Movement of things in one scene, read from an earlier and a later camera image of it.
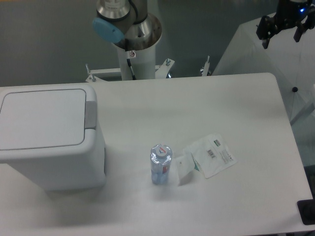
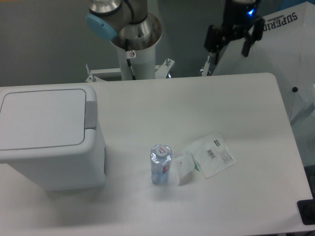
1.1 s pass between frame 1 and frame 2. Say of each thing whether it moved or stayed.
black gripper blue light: moved
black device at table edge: stayed
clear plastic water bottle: stayed
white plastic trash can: stayed
